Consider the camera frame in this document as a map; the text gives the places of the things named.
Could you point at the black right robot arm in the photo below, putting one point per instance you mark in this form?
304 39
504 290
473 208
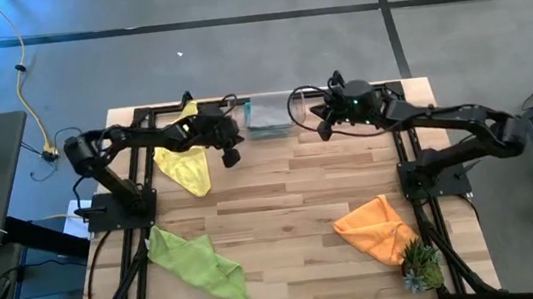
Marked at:
469 121

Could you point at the orange microfiber towel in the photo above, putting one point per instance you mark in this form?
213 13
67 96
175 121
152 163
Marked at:
376 230

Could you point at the black clamp lever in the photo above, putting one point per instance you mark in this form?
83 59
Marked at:
470 167
87 210

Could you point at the black aluminium table frame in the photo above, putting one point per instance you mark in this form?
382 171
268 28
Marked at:
371 183

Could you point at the yellow microfiber towel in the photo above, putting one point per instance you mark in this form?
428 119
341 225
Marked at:
183 171

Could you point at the black angled beam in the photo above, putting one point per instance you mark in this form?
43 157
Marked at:
50 239

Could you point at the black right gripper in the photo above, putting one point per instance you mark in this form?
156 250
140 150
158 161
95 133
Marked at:
359 101

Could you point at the grey microfiber towel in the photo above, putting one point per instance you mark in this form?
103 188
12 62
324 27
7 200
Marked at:
269 111

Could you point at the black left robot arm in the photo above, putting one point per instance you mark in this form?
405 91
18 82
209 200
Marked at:
144 135

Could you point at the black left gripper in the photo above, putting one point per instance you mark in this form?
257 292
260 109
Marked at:
218 130

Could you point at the lime green microfiber towel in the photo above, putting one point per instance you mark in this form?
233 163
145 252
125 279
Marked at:
194 263

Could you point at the small potted succulent plant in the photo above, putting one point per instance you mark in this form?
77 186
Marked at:
418 268

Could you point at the clear plastic bin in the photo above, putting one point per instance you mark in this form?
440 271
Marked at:
300 110

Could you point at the white paper sheet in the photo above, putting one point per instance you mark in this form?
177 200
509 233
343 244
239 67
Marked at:
74 231

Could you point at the teal microfiber towel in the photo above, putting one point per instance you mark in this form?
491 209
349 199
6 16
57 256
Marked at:
264 132

